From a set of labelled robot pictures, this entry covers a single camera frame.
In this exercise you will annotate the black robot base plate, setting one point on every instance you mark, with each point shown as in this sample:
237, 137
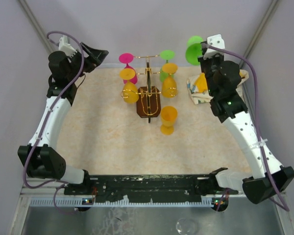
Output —
147, 188

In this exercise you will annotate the green wine glass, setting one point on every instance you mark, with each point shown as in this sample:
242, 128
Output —
194, 50
166, 55

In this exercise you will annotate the orange wine glass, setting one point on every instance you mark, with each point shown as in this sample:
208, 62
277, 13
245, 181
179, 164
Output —
168, 117
169, 86
130, 92

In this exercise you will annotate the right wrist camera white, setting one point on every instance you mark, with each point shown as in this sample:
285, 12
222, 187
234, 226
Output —
214, 41

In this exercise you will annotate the green wine glass front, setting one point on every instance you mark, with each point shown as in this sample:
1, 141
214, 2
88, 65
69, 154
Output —
194, 50

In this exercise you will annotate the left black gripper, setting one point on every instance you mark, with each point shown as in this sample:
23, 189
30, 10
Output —
95, 58

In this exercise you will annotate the orange wine glass front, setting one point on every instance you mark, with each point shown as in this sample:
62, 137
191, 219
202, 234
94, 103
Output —
130, 92

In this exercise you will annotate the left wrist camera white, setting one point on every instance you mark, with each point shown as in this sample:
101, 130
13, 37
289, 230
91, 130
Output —
66, 47

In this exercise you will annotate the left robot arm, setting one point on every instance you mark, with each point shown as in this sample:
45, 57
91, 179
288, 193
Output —
39, 157

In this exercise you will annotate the gold wire glass rack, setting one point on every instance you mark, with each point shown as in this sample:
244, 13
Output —
149, 102

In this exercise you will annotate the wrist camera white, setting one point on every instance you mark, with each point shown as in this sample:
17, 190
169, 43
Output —
66, 47
214, 41

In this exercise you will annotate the green wine glass back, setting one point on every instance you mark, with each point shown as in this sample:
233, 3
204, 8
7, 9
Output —
166, 55

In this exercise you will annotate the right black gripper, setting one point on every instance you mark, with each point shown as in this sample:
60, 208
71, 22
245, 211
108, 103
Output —
202, 61

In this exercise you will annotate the pink wine glass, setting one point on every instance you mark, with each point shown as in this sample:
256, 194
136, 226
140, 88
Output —
127, 58

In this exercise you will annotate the yellow patterned cloth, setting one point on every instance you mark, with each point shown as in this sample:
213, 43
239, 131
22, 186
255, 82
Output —
198, 89

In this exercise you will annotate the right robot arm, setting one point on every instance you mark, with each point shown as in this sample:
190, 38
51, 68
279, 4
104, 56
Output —
268, 176

